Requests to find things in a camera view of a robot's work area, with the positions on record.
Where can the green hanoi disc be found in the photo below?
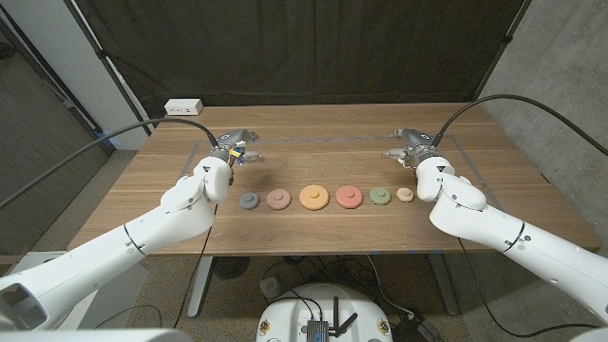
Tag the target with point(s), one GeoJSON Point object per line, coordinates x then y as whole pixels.
{"type": "Point", "coordinates": [380, 196]}

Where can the small beige hanoi disc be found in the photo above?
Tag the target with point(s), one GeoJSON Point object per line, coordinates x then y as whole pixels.
{"type": "Point", "coordinates": [405, 195]}

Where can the black floor power strip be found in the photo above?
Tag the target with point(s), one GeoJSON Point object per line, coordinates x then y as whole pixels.
{"type": "Point", "coordinates": [413, 330]}

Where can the white power outlet box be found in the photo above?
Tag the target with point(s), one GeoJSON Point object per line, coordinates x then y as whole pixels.
{"type": "Point", "coordinates": [183, 107]}

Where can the light grey table leg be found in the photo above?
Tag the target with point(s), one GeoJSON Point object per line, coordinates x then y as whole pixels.
{"type": "Point", "coordinates": [199, 285]}

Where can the black antenna radio module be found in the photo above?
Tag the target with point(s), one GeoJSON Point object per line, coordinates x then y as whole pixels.
{"type": "Point", "coordinates": [317, 330]}

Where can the large orange hanoi disc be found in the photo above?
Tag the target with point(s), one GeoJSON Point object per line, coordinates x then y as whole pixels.
{"type": "Point", "coordinates": [314, 197]}

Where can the white pedal board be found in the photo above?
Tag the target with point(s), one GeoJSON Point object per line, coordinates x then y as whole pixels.
{"type": "Point", "coordinates": [123, 294]}

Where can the grey floor cylinder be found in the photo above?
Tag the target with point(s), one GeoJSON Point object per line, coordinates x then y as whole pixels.
{"type": "Point", "coordinates": [271, 287]}

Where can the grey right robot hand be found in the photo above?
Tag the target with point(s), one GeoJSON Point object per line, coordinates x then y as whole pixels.
{"type": "Point", "coordinates": [418, 142]}

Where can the dusty pink hanoi disc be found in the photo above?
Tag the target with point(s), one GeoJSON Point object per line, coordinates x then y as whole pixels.
{"type": "Point", "coordinates": [279, 199]}

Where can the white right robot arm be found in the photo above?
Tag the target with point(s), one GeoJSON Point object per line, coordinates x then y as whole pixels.
{"type": "Point", "coordinates": [475, 214]}

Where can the white robot torso base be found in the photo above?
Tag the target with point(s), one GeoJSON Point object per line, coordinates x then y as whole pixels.
{"type": "Point", "coordinates": [290, 309]}

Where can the dark table leg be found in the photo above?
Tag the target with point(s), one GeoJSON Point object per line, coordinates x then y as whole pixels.
{"type": "Point", "coordinates": [446, 290]}

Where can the grey hanoi disc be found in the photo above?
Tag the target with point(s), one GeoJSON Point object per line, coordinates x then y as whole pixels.
{"type": "Point", "coordinates": [249, 201]}

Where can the coral red hanoi disc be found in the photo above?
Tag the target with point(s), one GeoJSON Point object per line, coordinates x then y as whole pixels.
{"type": "Point", "coordinates": [349, 197]}

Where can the black backdrop curtain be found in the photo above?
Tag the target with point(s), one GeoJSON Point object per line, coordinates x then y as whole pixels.
{"type": "Point", "coordinates": [304, 47]}

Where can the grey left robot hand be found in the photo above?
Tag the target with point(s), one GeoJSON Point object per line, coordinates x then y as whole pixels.
{"type": "Point", "coordinates": [233, 138]}

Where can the black floor fan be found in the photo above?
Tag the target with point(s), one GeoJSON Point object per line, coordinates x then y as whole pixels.
{"type": "Point", "coordinates": [230, 267]}

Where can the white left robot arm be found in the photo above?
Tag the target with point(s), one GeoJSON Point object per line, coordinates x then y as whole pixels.
{"type": "Point", "coordinates": [95, 256]}

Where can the black backdrop stand pole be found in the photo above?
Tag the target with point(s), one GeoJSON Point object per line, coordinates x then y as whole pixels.
{"type": "Point", "coordinates": [508, 38]}
{"type": "Point", "coordinates": [102, 54]}

